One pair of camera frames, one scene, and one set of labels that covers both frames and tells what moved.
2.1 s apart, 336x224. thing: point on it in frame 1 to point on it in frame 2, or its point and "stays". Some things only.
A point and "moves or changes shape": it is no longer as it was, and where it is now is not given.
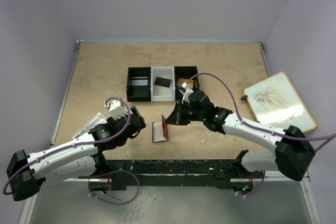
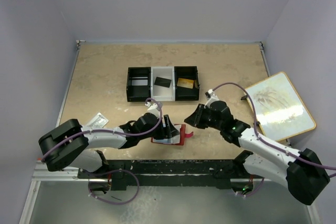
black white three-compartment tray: x=159 y=84 stays
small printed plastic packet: x=98 y=118 stays
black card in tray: x=163 y=82 stays
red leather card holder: x=160 y=130 moves or changes shape
